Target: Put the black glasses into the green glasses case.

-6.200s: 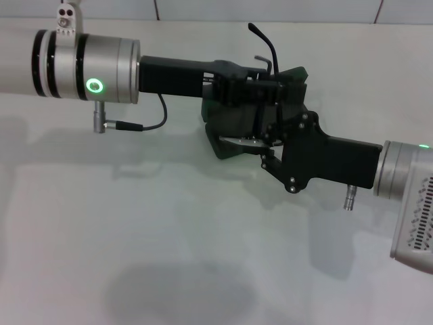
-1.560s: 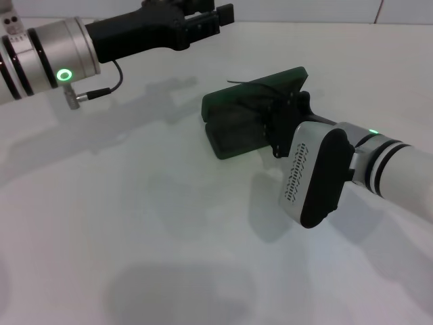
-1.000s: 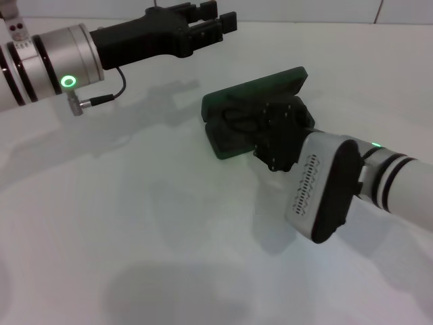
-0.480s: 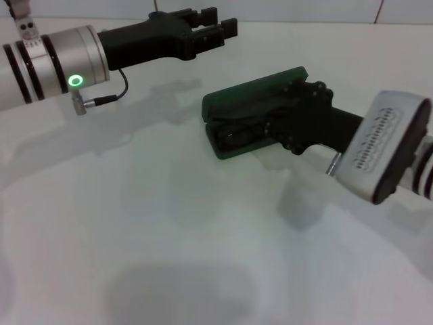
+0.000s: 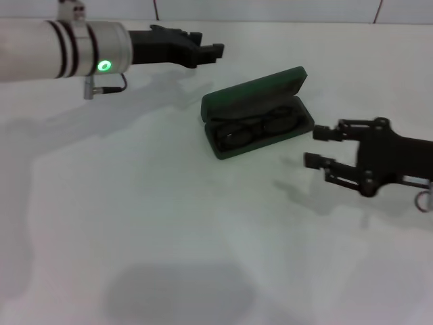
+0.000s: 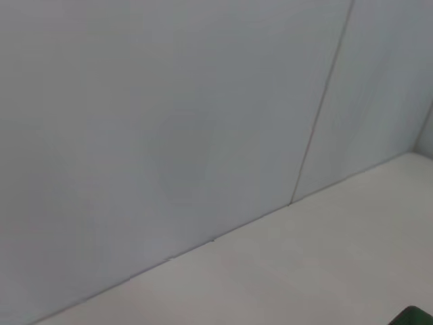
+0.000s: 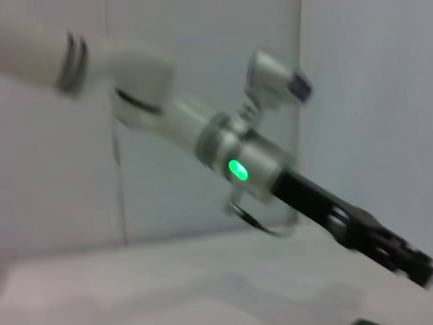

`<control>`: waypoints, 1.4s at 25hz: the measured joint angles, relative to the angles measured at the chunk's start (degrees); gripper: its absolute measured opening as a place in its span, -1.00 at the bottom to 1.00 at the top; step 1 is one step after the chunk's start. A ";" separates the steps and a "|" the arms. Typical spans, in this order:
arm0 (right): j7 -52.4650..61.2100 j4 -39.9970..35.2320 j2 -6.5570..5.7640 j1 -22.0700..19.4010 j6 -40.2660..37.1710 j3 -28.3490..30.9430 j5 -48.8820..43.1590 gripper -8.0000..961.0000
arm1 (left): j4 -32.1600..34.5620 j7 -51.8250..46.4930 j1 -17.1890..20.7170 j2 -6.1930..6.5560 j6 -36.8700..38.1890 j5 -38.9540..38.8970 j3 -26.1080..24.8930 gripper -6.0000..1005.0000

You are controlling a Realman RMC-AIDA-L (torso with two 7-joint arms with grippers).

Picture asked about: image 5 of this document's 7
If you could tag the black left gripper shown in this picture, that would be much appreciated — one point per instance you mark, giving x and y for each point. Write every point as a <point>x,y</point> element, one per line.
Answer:
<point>159,47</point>

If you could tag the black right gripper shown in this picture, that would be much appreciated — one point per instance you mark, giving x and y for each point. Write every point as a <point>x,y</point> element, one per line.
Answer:
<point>395,155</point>

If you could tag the green glasses case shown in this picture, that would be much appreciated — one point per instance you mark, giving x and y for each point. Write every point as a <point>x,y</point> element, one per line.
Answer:
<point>257,84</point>

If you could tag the black glasses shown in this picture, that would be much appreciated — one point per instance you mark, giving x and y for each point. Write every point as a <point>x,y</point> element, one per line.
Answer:
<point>236,137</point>

